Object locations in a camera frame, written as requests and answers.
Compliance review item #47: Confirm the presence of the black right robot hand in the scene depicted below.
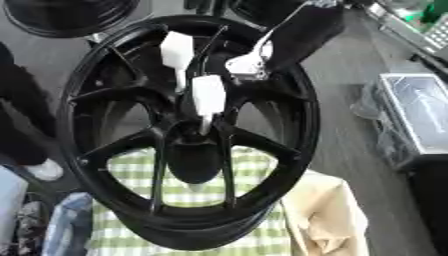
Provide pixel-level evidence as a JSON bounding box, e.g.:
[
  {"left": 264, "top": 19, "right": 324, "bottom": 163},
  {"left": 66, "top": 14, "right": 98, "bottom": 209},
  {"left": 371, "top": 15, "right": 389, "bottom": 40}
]
[{"left": 224, "top": 0, "right": 347, "bottom": 81}]

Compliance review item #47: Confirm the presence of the black spoked wheel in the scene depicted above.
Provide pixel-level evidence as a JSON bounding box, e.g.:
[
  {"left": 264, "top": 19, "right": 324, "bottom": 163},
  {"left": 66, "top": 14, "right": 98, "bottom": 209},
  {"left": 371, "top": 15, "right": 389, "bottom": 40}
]
[{"left": 56, "top": 14, "right": 322, "bottom": 252}]

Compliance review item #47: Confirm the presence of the clear plastic storage box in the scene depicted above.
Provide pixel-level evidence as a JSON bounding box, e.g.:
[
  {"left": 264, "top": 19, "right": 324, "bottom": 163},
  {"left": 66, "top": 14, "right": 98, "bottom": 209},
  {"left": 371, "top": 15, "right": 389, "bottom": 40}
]
[{"left": 350, "top": 72, "right": 448, "bottom": 169}]

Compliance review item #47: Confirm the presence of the cream fabric cloth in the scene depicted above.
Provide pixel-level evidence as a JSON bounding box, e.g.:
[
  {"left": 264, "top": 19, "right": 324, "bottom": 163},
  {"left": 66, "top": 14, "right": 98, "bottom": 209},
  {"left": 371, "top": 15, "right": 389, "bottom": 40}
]
[{"left": 281, "top": 169, "right": 371, "bottom": 256}]

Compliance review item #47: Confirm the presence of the black cabinet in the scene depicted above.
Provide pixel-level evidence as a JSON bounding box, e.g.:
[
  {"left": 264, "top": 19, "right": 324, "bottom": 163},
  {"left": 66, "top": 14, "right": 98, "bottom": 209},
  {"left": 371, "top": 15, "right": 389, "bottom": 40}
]
[{"left": 406, "top": 162, "right": 448, "bottom": 256}]

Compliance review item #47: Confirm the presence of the black round tyre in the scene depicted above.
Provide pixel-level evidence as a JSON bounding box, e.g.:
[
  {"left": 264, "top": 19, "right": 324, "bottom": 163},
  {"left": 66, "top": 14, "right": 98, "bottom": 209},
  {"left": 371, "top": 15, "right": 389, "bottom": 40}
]
[{"left": 1, "top": 0, "right": 142, "bottom": 38}]

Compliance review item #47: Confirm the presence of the person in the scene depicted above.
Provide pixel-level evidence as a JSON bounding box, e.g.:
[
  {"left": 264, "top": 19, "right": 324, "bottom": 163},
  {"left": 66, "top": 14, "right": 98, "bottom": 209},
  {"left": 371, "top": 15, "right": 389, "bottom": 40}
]
[{"left": 0, "top": 41, "right": 67, "bottom": 183}]

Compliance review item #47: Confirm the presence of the blue denim garment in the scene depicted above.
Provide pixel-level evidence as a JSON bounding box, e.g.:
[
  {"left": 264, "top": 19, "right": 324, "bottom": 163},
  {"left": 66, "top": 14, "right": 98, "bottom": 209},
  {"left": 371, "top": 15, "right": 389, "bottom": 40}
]
[{"left": 40, "top": 191, "right": 95, "bottom": 256}]

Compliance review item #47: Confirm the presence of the pale blue fabric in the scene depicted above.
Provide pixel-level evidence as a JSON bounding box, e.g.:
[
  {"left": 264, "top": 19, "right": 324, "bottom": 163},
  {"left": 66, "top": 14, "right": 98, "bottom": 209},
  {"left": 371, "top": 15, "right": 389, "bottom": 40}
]
[{"left": 0, "top": 165, "right": 30, "bottom": 256}]

